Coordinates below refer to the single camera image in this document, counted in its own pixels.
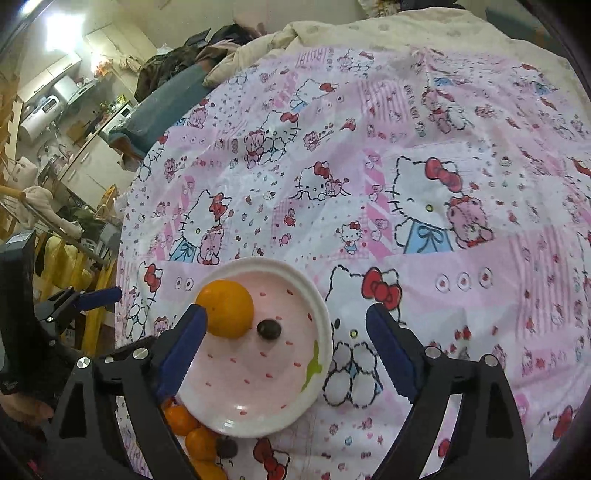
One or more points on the large orange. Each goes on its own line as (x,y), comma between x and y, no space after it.
(228,307)

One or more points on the pink printed blanket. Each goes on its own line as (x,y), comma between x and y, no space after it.
(392,129)

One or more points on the white cabinet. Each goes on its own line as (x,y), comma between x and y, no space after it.
(92,164)

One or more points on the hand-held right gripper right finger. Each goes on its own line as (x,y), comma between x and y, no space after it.
(392,353)

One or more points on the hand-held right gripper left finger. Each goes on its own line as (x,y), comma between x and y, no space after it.
(181,355)

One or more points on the dark grape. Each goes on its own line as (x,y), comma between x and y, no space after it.
(268,329)
(227,446)

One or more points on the white pink plate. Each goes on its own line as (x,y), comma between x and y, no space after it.
(258,369)

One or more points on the blue pillow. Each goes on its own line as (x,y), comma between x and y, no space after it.
(157,110)

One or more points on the cream quilt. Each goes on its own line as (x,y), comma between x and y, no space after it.
(369,32)

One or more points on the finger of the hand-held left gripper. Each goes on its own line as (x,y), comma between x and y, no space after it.
(99,297)

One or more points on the small orange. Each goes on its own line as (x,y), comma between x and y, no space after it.
(201,444)
(181,420)
(208,471)

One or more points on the pile of dark clothes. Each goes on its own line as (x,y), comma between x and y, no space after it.
(171,64)

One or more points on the white water heater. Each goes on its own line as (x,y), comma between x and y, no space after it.
(36,121)

